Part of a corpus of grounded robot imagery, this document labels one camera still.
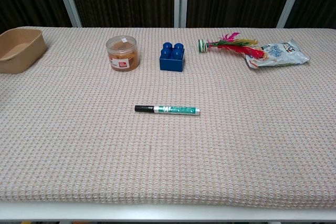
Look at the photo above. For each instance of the blue building block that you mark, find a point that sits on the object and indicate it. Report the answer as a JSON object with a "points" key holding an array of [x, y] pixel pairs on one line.
{"points": [[171, 61]]}

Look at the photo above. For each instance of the green white marker body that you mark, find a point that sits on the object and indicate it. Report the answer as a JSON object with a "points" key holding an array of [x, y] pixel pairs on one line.
{"points": [[178, 110]]}

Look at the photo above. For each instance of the pink woven tablecloth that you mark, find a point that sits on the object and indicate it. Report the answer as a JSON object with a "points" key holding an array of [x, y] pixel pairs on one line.
{"points": [[168, 155]]}

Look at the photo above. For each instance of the clear jar of rubber bands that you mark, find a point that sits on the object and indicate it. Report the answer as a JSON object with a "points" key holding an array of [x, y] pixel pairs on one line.
{"points": [[123, 54]]}

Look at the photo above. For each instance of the brown paper tray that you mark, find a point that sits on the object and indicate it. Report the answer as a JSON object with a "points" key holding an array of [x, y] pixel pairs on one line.
{"points": [[18, 51]]}

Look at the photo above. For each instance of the colourful feather shuttlecock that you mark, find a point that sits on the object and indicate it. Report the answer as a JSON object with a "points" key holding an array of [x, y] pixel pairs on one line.
{"points": [[228, 44]]}

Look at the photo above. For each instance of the silver blue snack bag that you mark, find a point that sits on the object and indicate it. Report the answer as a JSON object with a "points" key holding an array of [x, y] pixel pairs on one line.
{"points": [[283, 54]]}

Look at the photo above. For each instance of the white table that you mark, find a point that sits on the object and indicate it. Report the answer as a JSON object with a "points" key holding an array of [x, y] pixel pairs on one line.
{"points": [[168, 212]]}

